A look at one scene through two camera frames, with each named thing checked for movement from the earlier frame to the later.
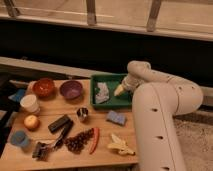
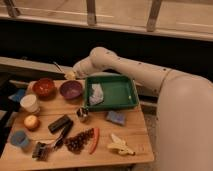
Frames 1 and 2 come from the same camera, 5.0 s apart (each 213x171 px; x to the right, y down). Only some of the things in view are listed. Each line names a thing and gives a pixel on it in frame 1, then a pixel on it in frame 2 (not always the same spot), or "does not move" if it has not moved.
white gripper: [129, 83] to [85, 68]
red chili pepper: [96, 138] does not move
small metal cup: [82, 112] does not move
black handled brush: [43, 149] does not move
